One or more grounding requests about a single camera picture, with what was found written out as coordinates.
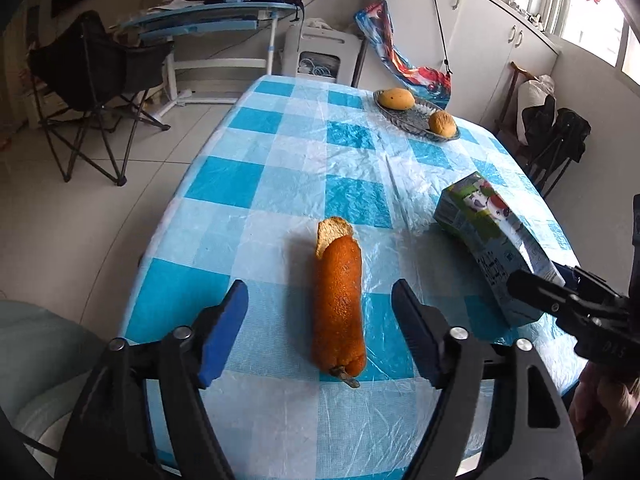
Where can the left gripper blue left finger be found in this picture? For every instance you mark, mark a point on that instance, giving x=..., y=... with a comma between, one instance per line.
x=216, y=329

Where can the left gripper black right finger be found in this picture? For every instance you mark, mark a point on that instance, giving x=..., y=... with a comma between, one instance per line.
x=424, y=329

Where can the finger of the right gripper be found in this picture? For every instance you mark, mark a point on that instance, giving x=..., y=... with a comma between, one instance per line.
x=541, y=294

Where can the long orange peel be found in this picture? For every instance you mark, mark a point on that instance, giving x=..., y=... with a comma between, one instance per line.
x=338, y=347

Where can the milk carton box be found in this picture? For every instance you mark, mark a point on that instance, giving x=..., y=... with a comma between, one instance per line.
x=500, y=243

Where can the person's right hand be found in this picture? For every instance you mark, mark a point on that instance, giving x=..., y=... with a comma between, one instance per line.
x=597, y=388

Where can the blue checkered tablecloth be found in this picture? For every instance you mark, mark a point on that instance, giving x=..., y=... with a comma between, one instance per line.
x=309, y=196

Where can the black clothes on chair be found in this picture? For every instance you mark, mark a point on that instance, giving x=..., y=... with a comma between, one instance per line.
x=555, y=139

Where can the round brown bun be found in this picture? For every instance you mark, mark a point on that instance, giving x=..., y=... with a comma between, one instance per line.
x=442, y=124

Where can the glass fruit plate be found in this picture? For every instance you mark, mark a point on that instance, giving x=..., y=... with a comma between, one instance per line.
x=415, y=120

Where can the yellow mango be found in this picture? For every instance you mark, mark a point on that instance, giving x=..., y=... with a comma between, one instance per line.
x=396, y=99

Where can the white storage cabinet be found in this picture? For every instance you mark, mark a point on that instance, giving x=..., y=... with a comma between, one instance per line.
x=480, y=39

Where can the black folding camp chair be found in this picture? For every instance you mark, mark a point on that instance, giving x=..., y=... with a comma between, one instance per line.
x=94, y=75

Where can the white plastic stool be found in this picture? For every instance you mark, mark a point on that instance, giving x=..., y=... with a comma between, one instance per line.
x=318, y=53

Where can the blue study desk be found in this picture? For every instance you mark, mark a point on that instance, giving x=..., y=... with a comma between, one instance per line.
x=208, y=19

